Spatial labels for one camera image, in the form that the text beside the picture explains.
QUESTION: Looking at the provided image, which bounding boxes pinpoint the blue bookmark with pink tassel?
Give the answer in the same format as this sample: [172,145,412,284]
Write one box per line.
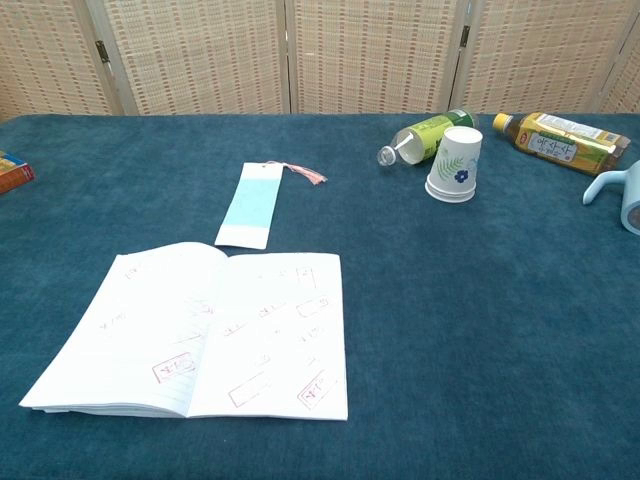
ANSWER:
[214,160,329,250]

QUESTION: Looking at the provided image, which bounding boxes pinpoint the white notebook with orange spine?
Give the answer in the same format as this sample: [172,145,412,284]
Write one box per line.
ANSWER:
[18,241,350,421]

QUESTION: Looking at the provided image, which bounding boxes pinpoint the floral white paper cup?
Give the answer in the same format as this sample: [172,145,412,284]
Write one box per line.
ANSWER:
[424,126,484,204]

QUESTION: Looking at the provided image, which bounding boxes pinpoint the green label plastic bottle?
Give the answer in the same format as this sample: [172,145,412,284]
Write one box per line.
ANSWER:
[376,108,480,168]

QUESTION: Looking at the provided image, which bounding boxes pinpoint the teal table cloth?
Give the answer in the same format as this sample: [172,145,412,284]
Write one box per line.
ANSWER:
[0,112,640,480]

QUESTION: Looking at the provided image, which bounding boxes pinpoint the woven bamboo folding screen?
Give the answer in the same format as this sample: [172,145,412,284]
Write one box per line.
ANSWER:
[0,0,640,117]

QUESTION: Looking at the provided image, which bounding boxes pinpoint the yellow label tea bottle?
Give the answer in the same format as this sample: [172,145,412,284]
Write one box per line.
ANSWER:
[492,111,632,178]

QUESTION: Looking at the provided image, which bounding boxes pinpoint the colourful orange cardboard box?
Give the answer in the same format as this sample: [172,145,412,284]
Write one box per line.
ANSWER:
[0,149,36,195]

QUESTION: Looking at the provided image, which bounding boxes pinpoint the light blue plastic mug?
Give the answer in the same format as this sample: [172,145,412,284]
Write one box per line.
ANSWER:
[582,159,640,234]

